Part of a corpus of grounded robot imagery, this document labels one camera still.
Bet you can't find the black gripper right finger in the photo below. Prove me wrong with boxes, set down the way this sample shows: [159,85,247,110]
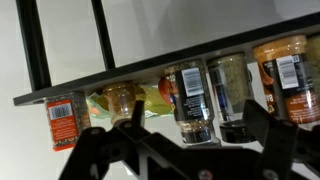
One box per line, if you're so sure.
[241,98,320,180]

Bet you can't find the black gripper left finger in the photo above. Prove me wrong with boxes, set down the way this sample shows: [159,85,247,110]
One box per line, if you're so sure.
[58,99,158,180]

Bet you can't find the dark-label spice jar black lid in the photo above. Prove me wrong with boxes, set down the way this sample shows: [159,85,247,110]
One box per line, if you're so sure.
[158,59,217,145]

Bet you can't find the orange spice jar black lid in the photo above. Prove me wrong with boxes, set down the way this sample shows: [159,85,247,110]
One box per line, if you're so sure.
[252,34,320,126]

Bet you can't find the green herb jar black lid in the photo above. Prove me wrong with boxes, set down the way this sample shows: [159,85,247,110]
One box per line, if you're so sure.
[206,52,257,144]

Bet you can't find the yellow-green spice jar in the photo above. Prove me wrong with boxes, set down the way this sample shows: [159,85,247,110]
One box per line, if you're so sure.
[304,33,320,88]

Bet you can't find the black-framed wooden shelf unit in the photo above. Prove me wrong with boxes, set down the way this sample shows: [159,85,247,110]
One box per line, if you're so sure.
[13,0,320,107]

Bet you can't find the red patterned box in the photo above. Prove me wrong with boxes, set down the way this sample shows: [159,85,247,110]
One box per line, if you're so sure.
[43,91,92,153]

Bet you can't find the green yellow bag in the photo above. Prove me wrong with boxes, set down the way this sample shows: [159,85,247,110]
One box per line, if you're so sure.
[87,84,174,119]

